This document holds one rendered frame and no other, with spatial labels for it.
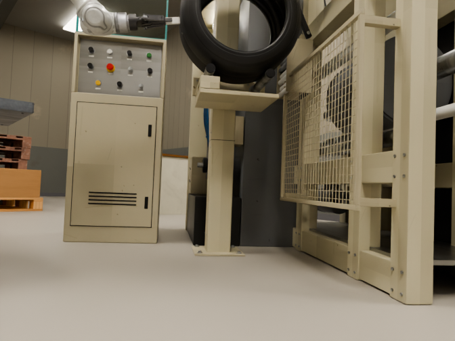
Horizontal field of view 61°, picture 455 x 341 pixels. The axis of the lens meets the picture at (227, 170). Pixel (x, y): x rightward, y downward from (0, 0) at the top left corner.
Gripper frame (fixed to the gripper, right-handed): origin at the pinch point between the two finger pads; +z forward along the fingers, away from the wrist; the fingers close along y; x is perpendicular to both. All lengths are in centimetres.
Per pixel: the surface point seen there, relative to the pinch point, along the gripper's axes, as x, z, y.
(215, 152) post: 62, 18, 28
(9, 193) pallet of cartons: 68, -182, 276
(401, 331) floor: 122, 48, -86
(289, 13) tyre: 4, 53, -12
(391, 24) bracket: 29, 73, -58
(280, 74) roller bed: 18, 63, 40
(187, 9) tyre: -0.3, 6.5, -10.5
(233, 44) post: 2.8, 33.6, 27.6
